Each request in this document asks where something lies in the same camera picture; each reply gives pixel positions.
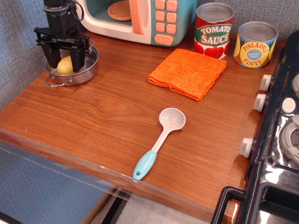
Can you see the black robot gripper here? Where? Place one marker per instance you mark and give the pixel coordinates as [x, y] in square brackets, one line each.
[62, 33]

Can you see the yellow toy potato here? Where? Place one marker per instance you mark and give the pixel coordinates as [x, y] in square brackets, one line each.
[65, 67]

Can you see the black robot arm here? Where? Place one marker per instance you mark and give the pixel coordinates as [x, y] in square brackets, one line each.
[56, 0]

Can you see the small stainless steel pot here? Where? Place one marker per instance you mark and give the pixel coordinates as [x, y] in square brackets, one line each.
[86, 73]

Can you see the teal and pink toy microwave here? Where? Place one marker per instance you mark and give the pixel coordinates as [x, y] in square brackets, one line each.
[154, 22]

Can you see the folded orange cloth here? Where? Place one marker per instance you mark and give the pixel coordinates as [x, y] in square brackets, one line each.
[187, 73]

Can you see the tomato sauce can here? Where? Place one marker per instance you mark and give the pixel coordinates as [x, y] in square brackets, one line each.
[213, 28]

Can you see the pineapple slices can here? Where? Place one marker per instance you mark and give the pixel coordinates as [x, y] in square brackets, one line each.
[255, 44]

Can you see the black toy stove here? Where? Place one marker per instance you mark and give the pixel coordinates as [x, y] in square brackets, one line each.
[271, 194]

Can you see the white ladle with teal handle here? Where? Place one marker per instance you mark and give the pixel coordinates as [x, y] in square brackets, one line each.
[171, 119]

